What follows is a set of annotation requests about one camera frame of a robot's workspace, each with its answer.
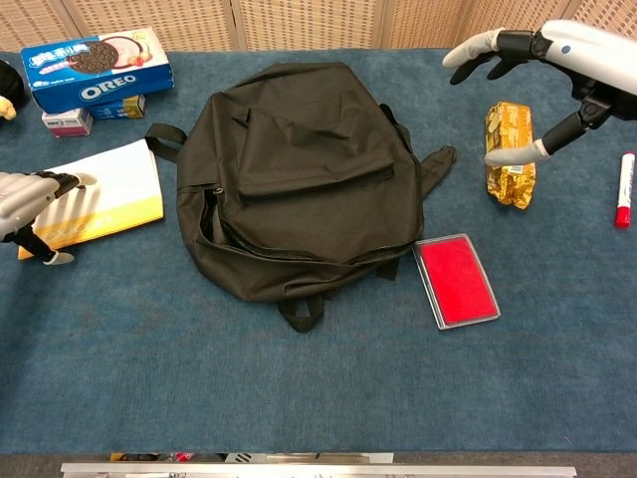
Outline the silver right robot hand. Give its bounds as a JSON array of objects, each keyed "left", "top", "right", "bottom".
[{"left": 441, "top": 18, "right": 637, "bottom": 168}]

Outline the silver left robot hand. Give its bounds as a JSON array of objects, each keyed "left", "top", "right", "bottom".
[{"left": 0, "top": 170, "right": 99, "bottom": 266}]

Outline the white yellow Lexicon book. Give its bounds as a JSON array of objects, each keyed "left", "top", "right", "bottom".
[{"left": 17, "top": 137, "right": 165, "bottom": 261}]

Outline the black fabric backpack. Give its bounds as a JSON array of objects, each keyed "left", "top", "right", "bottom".
[{"left": 143, "top": 62, "right": 458, "bottom": 334}]

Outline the small white pink box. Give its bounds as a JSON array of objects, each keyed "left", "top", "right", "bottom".
[{"left": 41, "top": 107, "right": 94, "bottom": 138}]

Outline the black plush toy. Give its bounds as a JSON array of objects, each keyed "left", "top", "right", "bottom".
[{"left": 0, "top": 59, "right": 26, "bottom": 121}]

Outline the gold foil snack pack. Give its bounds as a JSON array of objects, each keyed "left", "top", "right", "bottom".
[{"left": 485, "top": 101, "right": 537, "bottom": 210}]

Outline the small blue yellow box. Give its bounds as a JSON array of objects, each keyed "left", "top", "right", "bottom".
[{"left": 89, "top": 94, "right": 146, "bottom": 120}]

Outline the blue Oreo cookie box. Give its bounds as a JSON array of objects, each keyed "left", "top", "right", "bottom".
[{"left": 20, "top": 27, "right": 175, "bottom": 115}]

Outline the red white marker pen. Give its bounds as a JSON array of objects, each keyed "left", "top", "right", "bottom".
[{"left": 613, "top": 151, "right": 637, "bottom": 230}]

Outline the red ink pad case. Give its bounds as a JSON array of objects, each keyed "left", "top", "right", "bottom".
[{"left": 411, "top": 232, "right": 502, "bottom": 331}]

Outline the beige wicker folding screen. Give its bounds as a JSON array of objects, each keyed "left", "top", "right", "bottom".
[{"left": 0, "top": 0, "right": 637, "bottom": 54}]

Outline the blue felt table cover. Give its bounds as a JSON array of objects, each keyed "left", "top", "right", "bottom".
[{"left": 0, "top": 47, "right": 637, "bottom": 455}]

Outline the aluminium profile rail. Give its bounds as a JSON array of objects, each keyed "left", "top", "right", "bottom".
[{"left": 60, "top": 462, "right": 578, "bottom": 478}]

